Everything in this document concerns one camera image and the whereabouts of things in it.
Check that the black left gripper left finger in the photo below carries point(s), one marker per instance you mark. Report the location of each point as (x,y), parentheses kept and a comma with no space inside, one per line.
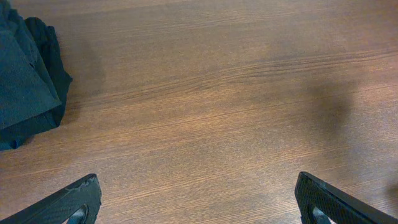
(78,202)

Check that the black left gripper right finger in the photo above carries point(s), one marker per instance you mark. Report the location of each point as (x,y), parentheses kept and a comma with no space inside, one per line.
(320,202)

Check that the dark green t-shirt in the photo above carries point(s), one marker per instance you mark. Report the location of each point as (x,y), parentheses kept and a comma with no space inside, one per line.
(34,83)

